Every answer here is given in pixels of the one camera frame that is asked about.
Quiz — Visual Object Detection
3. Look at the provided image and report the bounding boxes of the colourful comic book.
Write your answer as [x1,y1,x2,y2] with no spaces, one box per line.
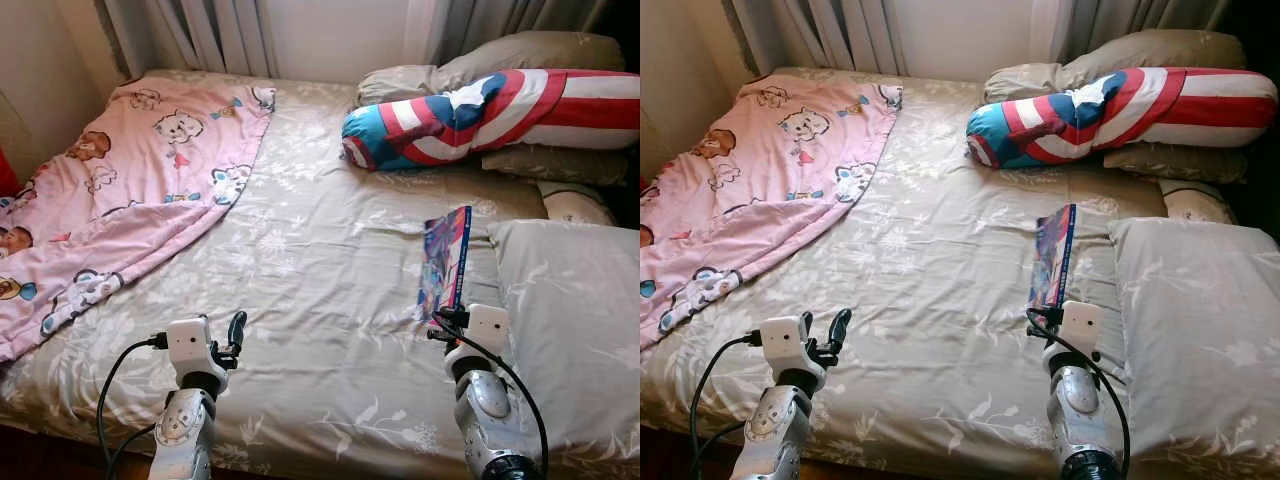
[417,206,473,326]
[1030,204,1078,311]

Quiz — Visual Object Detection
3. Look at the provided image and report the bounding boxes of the bed with grey floral sheet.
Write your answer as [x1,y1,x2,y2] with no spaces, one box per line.
[640,66,1280,480]
[0,68,641,480]

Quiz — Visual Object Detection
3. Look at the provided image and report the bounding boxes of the large grey floral pillow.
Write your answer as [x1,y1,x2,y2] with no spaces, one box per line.
[1107,216,1280,476]
[487,220,641,471]

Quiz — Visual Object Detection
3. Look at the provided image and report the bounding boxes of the pink cartoon print blanket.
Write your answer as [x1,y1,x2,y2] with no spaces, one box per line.
[640,76,904,351]
[0,76,276,363]

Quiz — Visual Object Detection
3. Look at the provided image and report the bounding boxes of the grey pillow with white print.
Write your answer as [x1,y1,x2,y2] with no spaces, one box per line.
[535,180,616,227]
[1158,178,1236,225]

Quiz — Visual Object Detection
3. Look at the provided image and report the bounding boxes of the red white blue bolster pillow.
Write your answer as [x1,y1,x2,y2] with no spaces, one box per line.
[966,66,1278,169]
[341,68,641,171]

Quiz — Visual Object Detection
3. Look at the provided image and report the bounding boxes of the grey curtain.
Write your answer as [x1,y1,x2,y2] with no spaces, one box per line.
[1035,0,1231,61]
[405,0,611,66]
[95,0,279,81]
[722,0,906,79]

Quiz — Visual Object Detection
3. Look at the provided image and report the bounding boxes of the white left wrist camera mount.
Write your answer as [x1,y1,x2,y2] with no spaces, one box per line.
[165,317,219,386]
[762,315,826,386]

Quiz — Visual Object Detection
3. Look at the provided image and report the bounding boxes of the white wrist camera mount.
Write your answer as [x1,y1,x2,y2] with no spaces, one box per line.
[445,304,511,366]
[1043,300,1104,366]
[165,317,219,386]
[762,315,826,386]

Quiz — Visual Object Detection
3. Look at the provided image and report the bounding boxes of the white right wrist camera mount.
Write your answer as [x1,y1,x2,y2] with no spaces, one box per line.
[445,304,511,366]
[1043,300,1104,366]

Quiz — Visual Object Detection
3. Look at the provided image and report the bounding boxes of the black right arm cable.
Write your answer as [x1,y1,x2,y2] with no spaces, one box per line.
[430,328,551,480]
[1028,310,1133,480]

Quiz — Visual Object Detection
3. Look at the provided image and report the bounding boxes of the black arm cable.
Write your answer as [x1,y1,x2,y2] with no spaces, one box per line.
[1028,310,1133,480]
[97,335,169,480]
[430,328,551,480]
[690,332,766,480]

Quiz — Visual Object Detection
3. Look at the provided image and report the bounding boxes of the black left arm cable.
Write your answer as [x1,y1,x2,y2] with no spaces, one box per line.
[97,335,169,480]
[690,332,766,480]

